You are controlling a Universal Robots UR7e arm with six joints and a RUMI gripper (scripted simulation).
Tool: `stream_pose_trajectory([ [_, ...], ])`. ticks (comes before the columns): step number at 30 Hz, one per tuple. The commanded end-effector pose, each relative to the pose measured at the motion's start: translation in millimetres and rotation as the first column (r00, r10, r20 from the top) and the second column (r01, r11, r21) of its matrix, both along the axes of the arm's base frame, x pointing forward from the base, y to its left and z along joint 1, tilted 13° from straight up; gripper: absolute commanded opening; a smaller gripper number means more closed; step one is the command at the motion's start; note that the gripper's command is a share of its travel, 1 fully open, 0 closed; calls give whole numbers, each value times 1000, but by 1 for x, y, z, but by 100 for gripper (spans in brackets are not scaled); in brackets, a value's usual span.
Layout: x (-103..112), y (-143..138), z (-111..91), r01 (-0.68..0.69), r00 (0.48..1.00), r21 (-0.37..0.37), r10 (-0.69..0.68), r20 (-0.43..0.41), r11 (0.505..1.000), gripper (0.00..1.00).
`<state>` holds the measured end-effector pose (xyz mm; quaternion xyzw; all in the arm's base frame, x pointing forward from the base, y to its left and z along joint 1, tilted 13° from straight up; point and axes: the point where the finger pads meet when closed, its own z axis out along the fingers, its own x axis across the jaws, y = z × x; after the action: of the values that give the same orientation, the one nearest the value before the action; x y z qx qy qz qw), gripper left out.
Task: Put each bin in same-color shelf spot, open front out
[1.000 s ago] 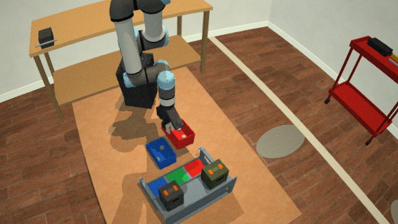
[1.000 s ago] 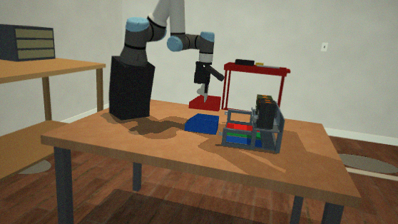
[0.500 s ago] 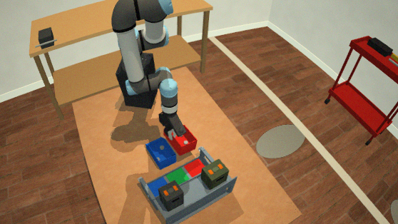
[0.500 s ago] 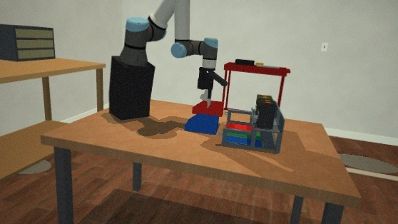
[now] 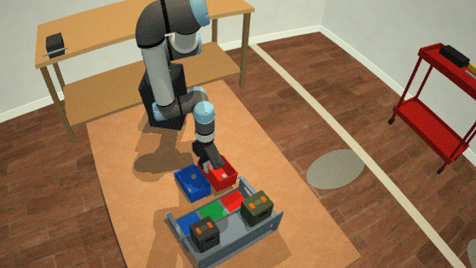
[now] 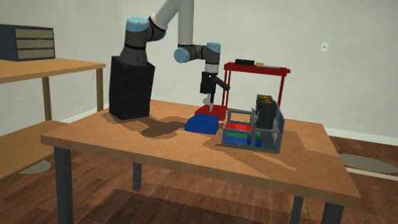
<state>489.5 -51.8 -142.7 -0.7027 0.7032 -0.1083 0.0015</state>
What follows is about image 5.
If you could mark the red bin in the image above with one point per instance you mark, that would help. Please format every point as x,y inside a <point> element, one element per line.
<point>228,169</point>

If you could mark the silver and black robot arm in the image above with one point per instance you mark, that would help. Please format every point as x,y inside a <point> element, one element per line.
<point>183,17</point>

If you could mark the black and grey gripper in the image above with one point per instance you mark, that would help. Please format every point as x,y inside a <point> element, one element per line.
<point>203,161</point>

